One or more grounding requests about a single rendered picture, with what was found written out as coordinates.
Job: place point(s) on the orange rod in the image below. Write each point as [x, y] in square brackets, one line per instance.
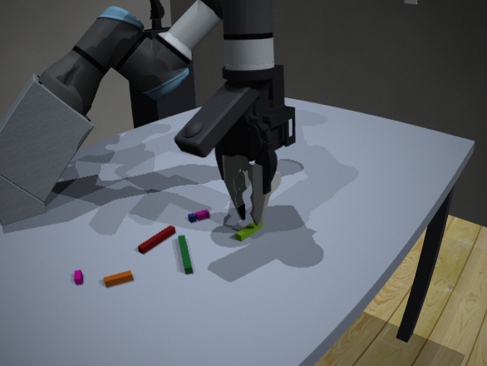
[118, 278]

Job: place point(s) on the dark red rod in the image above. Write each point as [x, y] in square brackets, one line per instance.
[156, 239]

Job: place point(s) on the magenta rod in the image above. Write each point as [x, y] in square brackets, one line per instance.
[78, 277]
[201, 215]

